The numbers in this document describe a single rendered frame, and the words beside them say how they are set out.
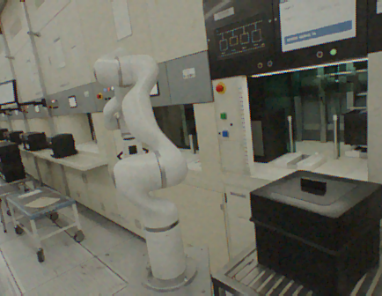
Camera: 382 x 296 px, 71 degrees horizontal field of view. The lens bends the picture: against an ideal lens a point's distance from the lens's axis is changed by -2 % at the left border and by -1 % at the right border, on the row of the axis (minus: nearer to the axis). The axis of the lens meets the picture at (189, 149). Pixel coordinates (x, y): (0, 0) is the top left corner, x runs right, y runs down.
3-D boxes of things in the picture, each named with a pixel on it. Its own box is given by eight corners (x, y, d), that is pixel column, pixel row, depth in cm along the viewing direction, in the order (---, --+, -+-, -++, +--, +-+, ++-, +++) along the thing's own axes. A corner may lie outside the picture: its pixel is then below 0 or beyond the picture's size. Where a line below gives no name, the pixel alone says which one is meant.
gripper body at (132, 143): (120, 138, 136) (124, 159, 138) (140, 135, 139) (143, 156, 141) (119, 136, 143) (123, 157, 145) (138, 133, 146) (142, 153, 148)
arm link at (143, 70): (140, 197, 88) (187, 186, 93) (142, 188, 77) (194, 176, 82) (112, 70, 103) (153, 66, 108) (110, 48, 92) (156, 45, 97)
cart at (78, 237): (13, 235, 314) (2, 196, 304) (58, 217, 350) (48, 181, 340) (40, 264, 246) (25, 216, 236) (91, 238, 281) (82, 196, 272)
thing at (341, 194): (247, 220, 90) (244, 183, 87) (299, 192, 106) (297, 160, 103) (337, 257, 66) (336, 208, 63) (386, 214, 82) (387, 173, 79)
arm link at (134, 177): (183, 225, 86) (172, 152, 81) (125, 241, 80) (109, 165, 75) (173, 211, 97) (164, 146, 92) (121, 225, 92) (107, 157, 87)
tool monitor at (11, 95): (0, 113, 342) (-8, 84, 334) (42, 107, 374) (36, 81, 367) (6, 112, 312) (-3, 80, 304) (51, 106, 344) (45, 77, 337)
